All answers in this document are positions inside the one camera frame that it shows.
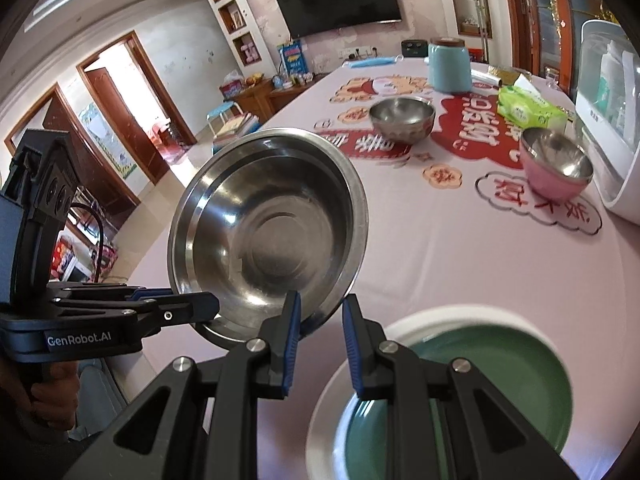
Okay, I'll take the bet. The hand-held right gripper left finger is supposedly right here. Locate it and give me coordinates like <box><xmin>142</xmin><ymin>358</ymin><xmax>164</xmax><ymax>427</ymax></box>
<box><xmin>65</xmin><ymin>290</ymin><xmax>303</xmax><ymax>480</ymax></box>

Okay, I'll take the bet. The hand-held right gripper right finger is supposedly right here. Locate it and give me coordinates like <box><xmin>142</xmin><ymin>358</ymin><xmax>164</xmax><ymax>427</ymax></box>
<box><xmin>341</xmin><ymin>294</ymin><xmax>581</xmax><ymax>480</ymax></box>

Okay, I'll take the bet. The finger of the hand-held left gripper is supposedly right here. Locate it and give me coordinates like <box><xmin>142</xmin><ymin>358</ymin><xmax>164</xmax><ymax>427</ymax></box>
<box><xmin>50</xmin><ymin>282</ymin><xmax>161</xmax><ymax>301</ymax></box>
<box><xmin>55</xmin><ymin>292</ymin><xmax>221</xmax><ymax>341</ymax></box>

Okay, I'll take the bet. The white paper plate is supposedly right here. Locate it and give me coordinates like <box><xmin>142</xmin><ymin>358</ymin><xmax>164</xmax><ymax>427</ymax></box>
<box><xmin>306</xmin><ymin>305</ymin><xmax>573</xmax><ymax>480</ymax></box>

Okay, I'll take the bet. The large steel bowl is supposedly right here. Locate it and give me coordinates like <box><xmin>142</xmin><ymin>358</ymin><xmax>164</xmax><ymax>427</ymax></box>
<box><xmin>167</xmin><ymin>128</ymin><xmax>370</xmax><ymax>351</ymax></box>

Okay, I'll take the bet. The green plate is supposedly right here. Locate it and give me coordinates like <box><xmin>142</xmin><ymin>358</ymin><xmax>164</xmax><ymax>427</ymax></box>
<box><xmin>332</xmin><ymin>325</ymin><xmax>572</xmax><ymax>480</ymax></box>

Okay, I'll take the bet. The small steel bowl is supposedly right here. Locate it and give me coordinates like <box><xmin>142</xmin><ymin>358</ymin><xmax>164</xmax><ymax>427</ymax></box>
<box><xmin>369</xmin><ymin>96</ymin><xmax>437</xmax><ymax>142</ymax></box>

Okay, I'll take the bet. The pink steel bowl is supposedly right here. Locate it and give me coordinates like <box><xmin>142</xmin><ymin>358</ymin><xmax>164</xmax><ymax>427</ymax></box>
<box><xmin>519</xmin><ymin>127</ymin><xmax>595</xmax><ymax>201</ymax></box>

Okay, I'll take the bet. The person's left hand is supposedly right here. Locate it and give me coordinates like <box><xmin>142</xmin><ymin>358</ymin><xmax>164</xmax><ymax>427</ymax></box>
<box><xmin>30</xmin><ymin>362</ymin><xmax>81</xmax><ymax>428</ymax></box>

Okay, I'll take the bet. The pink printed tablecloth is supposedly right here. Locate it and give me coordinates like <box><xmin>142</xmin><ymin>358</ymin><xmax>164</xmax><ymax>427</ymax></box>
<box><xmin>107</xmin><ymin>57</ymin><xmax>640</xmax><ymax>480</ymax></box>

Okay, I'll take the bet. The brown wooden room door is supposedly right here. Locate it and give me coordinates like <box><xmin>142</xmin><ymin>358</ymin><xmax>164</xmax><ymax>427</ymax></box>
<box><xmin>77</xmin><ymin>31</ymin><xmax>198</xmax><ymax>186</ymax></box>

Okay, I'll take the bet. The stack of books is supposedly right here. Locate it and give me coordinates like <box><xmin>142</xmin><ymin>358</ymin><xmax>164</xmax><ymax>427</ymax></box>
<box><xmin>214</xmin><ymin>114</ymin><xmax>261</xmax><ymax>141</ymax></box>

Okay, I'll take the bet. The blue metal stool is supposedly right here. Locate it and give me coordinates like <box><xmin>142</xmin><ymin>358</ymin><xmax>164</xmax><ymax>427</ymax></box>
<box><xmin>207</xmin><ymin>101</ymin><xmax>251</xmax><ymax>136</ymax></box>

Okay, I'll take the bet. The red tissue box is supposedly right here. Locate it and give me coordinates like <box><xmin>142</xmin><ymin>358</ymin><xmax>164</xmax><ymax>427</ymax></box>
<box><xmin>220</xmin><ymin>72</ymin><xmax>246</xmax><ymax>100</ymax></box>

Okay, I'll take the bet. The wooden low cabinet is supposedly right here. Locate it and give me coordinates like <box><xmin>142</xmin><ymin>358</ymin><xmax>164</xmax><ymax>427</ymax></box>
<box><xmin>220</xmin><ymin>77</ymin><xmax>326</xmax><ymax>116</ymax></box>

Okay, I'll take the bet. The blue toy box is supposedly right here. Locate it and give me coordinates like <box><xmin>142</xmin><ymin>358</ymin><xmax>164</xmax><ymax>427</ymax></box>
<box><xmin>277</xmin><ymin>40</ymin><xmax>308</xmax><ymax>78</ymax></box>

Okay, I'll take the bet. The blue face mask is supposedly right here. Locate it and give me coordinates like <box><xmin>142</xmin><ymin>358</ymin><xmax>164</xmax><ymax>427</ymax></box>
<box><xmin>342</xmin><ymin>55</ymin><xmax>405</xmax><ymax>70</ymax></box>

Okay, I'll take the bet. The teal canister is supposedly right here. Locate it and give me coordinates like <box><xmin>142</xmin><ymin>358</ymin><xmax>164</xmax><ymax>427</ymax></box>
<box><xmin>427</xmin><ymin>38</ymin><xmax>472</xmax><ymax>93</ymax></box>

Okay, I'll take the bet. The green tissue pack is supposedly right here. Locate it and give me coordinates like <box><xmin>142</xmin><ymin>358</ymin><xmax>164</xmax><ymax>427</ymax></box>
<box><xmin>496</xmin><ymin>85</ymin><xmax>568</xmax><ymax>130</ymax></box>

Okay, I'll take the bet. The white sterilizer cabinet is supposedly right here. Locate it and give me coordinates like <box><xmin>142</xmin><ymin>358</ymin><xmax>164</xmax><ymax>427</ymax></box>
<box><xmin>574</xmin><ymin>19</ymin><xmax>640</xmax><ymax>223</ymax></box>

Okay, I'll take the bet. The thick black cable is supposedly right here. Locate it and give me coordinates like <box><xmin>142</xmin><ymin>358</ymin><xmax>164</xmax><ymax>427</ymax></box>
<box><xmin>70</xmin><ymin>202</ymin><xmax>108</xmax><ymax>281</ymax></box>

